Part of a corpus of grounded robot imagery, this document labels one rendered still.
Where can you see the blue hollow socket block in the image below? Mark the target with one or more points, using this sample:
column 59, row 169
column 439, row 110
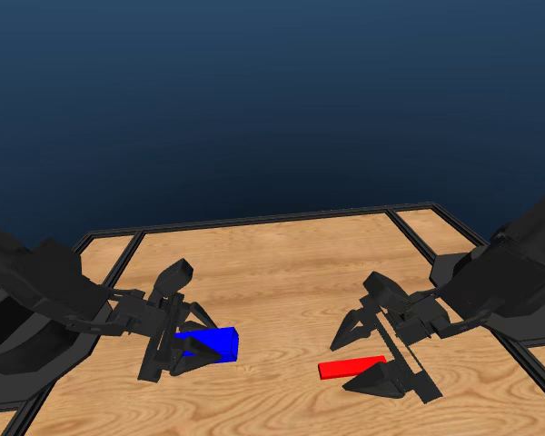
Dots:
column 218, row 343

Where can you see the thin red peg bar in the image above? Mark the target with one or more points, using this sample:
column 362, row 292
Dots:
column 345, row 367

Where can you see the black table frame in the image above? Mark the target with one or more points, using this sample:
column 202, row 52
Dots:
column 254, row 222

